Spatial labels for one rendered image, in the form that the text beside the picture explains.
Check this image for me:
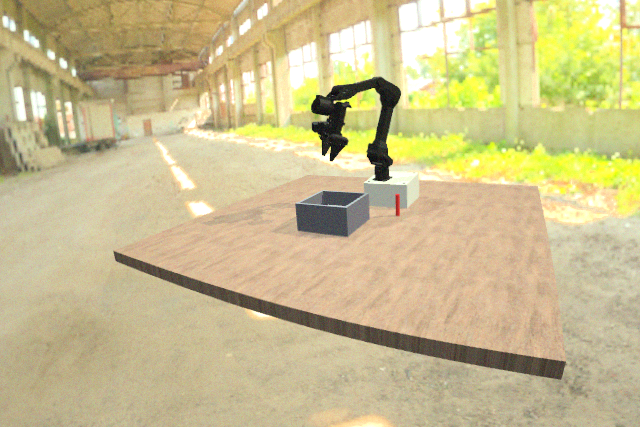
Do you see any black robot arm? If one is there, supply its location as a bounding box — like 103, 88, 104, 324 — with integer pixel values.
311, 76, 401, 182

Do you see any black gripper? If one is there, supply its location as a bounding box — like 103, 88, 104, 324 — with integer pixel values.
317, 116, 349, 162

